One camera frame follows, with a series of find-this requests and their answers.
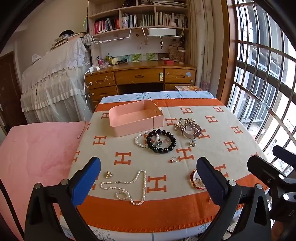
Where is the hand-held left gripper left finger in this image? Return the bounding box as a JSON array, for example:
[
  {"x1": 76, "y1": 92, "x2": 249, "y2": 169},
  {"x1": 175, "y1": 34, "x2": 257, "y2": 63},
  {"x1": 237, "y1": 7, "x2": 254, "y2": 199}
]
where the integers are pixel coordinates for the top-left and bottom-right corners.
[{"x1": 24, "y1": 157, "x2": 102, "y2": 241}]

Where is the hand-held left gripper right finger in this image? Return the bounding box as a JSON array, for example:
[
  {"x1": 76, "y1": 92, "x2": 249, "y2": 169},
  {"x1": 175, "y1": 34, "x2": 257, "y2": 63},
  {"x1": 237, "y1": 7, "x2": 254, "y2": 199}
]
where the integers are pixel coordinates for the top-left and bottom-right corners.
[{"x1": 196, "y1": 157, "x2": 272, "y2": 241}]

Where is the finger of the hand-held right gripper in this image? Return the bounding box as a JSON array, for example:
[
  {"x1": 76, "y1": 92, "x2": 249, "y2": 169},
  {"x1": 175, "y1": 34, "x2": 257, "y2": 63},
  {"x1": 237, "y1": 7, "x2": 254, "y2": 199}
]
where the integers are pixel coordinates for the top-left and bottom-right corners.
[
  {"x1": 272, "y1": 145, "x2": 296, "y2": 168},
  {"x1": 247, "y1": 155, "x2": 292, "y2": 186}
]

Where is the red bead bracelet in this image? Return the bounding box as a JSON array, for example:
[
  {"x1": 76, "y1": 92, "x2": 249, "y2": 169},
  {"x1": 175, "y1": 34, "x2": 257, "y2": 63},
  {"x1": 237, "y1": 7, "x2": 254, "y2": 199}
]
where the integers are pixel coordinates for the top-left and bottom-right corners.
[{"x1": 190, "y1": 169, "x2": 208, "y2": 191}]

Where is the pale pink wrist watch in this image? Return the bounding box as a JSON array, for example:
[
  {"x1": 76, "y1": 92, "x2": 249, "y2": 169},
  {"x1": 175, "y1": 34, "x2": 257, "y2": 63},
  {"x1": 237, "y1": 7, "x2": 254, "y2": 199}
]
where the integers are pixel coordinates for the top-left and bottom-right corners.
[{"x1": 181, "y1": 123, "x2": 202, "y2": 140}]

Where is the black bead bracelet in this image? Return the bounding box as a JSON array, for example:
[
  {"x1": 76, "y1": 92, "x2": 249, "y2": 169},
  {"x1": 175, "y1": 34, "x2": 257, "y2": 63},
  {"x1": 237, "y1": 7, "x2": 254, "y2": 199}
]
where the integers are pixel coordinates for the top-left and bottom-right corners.
[{"x1": 146, "y1": 129, "x2": 177, "y2": 154}]

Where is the white pearl necklace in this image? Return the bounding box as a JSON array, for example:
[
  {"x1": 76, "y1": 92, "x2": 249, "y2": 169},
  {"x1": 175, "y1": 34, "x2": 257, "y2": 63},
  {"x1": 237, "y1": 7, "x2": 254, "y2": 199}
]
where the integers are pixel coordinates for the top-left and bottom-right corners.
[{"x1": 100, "y1": 170, "x2": 147, "y2": 206}]

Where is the white pearl bracelet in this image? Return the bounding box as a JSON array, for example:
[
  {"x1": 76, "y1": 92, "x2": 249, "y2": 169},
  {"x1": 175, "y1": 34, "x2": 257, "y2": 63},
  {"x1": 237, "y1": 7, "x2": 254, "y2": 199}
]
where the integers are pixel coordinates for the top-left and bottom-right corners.
[{"x1": 135, "y1": 131, "x2": 160, "y2": 149}]

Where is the gold chain bracelet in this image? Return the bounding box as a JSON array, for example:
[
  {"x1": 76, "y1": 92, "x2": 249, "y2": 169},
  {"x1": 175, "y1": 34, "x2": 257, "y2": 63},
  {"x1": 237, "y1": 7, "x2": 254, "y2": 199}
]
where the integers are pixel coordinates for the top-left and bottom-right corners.
[{"x1": 173, "y1": 118, "x2": 196, "y2": 131}]

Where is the pink plastic box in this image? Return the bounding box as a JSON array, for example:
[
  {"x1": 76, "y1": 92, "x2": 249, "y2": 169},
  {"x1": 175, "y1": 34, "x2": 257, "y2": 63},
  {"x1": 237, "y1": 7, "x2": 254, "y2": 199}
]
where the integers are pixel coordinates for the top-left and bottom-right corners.
[{"x1": 109, "y1": 100, "x2": 165, "y2": 138}]

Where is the orange letter print blanket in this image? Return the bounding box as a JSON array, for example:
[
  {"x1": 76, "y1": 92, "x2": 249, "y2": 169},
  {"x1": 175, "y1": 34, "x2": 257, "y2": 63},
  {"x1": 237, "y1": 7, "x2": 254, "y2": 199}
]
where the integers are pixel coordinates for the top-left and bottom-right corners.
[{"x1": 60, "y1": 98, "x2": 270, "y2": 233}]

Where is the pink fleece blanket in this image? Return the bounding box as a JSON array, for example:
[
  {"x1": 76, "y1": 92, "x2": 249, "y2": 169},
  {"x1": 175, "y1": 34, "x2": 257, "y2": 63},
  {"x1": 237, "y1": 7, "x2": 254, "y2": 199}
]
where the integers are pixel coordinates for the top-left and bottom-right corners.
[{"x1": 0, "y1": 121, "x2": 93, "y2": 241}]

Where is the white lace cover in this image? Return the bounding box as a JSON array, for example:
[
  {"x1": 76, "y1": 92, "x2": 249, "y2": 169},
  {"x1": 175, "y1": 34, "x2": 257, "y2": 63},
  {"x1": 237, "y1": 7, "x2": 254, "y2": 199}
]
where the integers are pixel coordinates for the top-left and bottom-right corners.
[{"x1": 20, "y1": 37, "x2": 93, "y2": 124}]

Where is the wooden desk with drawers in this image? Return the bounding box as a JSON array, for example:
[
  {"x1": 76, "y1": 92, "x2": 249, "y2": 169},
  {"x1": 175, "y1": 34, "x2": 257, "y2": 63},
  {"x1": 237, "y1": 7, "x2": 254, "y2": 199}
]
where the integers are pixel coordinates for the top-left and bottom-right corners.
[{"x1": 84, "y1": 61, "x2": 197, "y2": 114}]

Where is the brown wooden door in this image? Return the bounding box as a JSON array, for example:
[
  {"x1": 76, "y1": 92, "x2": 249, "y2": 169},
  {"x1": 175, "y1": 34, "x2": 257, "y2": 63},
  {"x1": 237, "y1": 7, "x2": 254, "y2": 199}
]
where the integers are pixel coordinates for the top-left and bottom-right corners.
[{"x1": 0, "y1": 51, "x2": 27, "y2": 130}]

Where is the patterned beige bag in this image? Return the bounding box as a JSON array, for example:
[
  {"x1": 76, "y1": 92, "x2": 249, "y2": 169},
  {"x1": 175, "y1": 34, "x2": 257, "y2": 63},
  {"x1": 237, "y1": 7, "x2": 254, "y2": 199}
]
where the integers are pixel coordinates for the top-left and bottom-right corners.
[{"x1": 168, "y1": 45, "x2": 179, "y2": 61}]

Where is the pale floral curtain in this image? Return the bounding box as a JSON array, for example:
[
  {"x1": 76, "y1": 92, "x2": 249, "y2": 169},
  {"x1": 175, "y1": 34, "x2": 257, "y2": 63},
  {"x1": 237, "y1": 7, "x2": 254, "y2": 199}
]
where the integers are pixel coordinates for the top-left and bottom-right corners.
[{"x1": 187, "y1": 0, "x2": 223, "y2": 93}]

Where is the stack of books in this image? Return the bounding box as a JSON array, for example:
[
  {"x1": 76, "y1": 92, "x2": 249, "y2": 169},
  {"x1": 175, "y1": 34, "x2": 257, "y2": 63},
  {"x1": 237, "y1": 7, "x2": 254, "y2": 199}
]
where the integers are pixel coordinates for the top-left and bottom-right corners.
[{"x1": 50, "y1": 30, "x2": 87, "y2": 50}]

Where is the white tray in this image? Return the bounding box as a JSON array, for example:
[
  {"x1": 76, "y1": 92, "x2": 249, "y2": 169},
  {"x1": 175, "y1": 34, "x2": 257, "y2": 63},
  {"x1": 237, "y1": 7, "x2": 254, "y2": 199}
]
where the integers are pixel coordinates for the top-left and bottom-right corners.
[{"x1": 147, "y1": 28, "x2": 176, "y2": 36}]

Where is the row of shelf books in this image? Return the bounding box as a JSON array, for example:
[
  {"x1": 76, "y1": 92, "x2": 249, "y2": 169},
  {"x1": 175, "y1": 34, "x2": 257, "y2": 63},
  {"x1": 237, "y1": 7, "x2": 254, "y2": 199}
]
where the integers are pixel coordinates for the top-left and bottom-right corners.
[{"x1": 94, "y1": 11, "x2": 189, "y2": 33}]

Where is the wooden bookshelf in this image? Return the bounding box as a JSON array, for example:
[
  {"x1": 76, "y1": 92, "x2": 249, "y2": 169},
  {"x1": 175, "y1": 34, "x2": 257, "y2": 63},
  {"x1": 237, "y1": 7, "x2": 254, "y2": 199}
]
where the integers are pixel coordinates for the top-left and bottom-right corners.
[{"x1": 87, "y1": 0, "x2": 191, "y2": 39}]

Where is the white cable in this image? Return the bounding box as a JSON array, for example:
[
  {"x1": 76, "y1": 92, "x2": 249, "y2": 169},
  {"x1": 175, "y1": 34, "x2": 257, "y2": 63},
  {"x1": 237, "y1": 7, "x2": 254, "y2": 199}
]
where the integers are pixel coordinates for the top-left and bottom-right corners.
[{"x1": 77, "y1": 71, "x2": 92, "y2": 139}]

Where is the white wire rack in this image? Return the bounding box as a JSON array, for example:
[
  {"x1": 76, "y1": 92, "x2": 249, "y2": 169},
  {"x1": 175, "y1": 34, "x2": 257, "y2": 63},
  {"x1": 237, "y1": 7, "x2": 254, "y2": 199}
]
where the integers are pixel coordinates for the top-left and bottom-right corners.
[
  {"x1": 91, "y1": 27, "x2": 132, "y2": 44},
  {"x1": 141, "y1": 25, "x2": 183, "y2": 39}
]

